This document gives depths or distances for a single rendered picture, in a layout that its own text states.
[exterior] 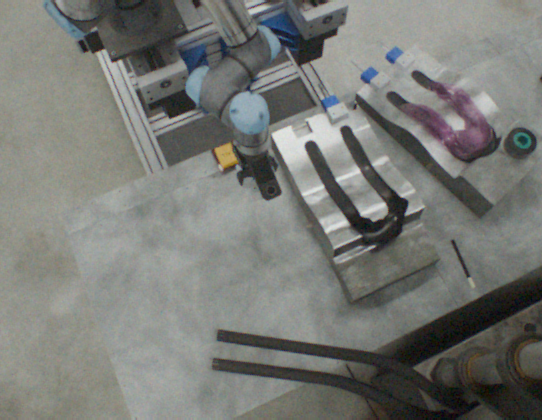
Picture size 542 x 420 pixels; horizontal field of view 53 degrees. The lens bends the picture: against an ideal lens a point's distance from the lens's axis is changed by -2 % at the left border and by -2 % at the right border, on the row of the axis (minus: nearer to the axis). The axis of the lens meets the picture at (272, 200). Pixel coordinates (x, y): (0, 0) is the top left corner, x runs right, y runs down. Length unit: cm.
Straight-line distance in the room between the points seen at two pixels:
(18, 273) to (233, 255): 127
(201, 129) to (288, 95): 40
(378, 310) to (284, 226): 34
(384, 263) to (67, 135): 172
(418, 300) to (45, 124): 192
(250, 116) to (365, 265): 56
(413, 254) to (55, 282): 155
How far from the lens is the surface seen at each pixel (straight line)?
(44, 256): 252
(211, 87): 114
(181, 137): 232
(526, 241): 166
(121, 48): 155
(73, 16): 136
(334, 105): 156
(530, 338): 106
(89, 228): 160
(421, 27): 295
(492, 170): 157
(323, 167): 150
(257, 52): 119
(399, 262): 146
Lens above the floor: 225
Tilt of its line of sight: 70 degrees down
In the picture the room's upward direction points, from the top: 1 degrees counter-clockwise
